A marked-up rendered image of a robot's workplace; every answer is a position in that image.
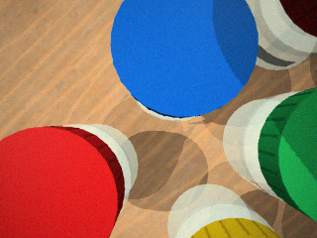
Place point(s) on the white bottle with yellow cap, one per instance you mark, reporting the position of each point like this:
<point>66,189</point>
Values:
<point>214,211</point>

